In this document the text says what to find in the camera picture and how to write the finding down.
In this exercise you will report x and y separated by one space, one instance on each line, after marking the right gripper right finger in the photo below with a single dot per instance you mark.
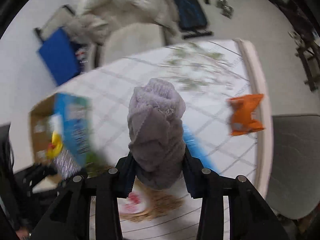
250 216

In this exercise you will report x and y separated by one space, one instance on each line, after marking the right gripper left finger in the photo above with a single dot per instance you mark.
68 216

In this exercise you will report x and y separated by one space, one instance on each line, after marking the long blue snack package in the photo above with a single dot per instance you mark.
196 150

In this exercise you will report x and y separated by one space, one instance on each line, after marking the orange snack bag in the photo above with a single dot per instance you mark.
241 120

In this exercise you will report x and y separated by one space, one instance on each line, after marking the lilac towel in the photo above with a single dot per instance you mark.
156 133

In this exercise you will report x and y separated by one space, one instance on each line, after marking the dark green snack bag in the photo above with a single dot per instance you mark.
95 166

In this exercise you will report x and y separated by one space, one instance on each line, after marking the grey chair seat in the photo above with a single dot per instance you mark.
293 189

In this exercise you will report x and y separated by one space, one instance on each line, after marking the blue green cardboard box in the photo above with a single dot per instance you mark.
68 115

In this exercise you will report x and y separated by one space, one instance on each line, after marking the blue folded mat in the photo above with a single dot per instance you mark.
59 54

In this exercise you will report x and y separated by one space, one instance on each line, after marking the beige armchair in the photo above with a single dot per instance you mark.
132 39

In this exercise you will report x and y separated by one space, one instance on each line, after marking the black weight bench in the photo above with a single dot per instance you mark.
192 20

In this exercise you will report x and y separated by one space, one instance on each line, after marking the chrome dumbbell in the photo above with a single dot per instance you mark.
226 10

